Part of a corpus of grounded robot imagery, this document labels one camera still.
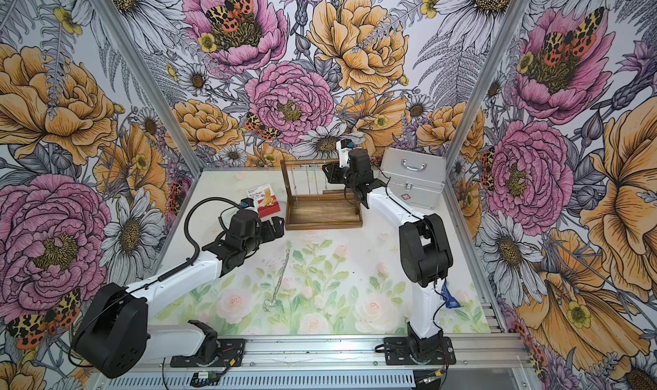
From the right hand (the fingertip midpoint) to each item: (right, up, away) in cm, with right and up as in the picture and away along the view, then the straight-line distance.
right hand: (323, 172), depth 92 cm
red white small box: (-24, -10, +13) cm, 30 cm away
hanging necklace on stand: (-3, -2, +8) cm, 8 cm away
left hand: (-17, -20, -4) cm, 26 cm away
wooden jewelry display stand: (+4, -14, +16) cm, 22 cm away
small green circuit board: (-33, -60, -19) cm, 70 cm away
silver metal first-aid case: (+36, -2, +7) cm, 37 cm away
